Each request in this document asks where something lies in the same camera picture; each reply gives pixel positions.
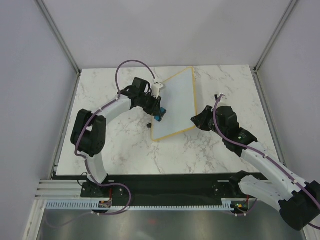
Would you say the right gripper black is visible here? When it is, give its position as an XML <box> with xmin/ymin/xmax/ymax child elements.
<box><xmin>191</xmin><ymin>105</ymin><xmax>226</xmax><ymax>138</ymax></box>

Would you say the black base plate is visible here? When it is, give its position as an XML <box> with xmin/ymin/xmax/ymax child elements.
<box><xmin>81</xmin><ymin>173</ymin><xmax>247</xmax><ymax>206</ymax></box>

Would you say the blue whiteboard eraser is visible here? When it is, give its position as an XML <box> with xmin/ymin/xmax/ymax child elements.
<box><xmin>154</xmin><ymin>107</ymin><xmax>167</xmax><ymax>122</ymax></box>

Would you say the aluminium frame rail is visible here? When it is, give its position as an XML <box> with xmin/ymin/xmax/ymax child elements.
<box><xmin>34</xmin><ymin>0</ymin><xmax>82</xmax><ymax>76</ymax></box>
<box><xmin>251</xmin><ymin>0</ymin><xmax>320</xmax><ymax>240</ymax></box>

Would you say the aluminium frame rail left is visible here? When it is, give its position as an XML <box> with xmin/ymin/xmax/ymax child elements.
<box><xmin>34</xmin><ymin>0</ymin><xmax>82</xmax><ymax>76</ymax></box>

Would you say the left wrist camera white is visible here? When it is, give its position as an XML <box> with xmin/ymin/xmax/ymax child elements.
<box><xmin>151</xmin><ymin>82</ymin><xmax>166</xmax><ymax>99</ymax></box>

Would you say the white slotted cable duct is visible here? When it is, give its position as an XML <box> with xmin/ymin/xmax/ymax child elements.
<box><xmin>45</xmin><ymin>198</ymin><xmax>249</xmax><ymax>211</ymax></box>

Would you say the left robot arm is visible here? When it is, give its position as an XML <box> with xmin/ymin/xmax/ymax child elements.
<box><xmin>70</xmin><ymin>77</ymin><xmax>167</xmax><ymax>197</ymax></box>

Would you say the aluminium front extrusion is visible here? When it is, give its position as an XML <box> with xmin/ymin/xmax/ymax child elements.
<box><xmin>35</xmin><ymin>180</ymin><xmax>82</xmax><ymax>200</ymax></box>

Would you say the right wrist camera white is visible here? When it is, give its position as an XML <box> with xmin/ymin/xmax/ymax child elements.
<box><xmin>214</xmin><ymin>93</ymin><xmax>226</xmax><ymax>102</ymax></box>

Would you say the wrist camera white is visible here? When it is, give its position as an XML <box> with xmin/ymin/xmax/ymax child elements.
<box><xmin>151</xmin><ymin>82</ymin><xmax>166</xmax><ymax>99</ymax></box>
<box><xmin>214</xmin><ymin>93</ymin><xmax>226</xmax><ymax>102</ymax></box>

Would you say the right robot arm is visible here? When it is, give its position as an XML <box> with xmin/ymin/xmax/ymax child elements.
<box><xmin>191</xmin><ymin>105</ymin><xmax>320</xmax><ymax>231</ymax></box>

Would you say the yellow framed whiteboard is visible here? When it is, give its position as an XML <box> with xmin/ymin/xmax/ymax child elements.
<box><xmin>151</xmin><ymin>66</ymin><xmax>198</xmax><ymax>141</ymax></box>

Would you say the aluminium frame rail right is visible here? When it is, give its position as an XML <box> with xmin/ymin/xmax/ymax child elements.
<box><xmin>251</xmin><ymin>0</ymin><xmax>320</xmax><ymax>240</ymax></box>

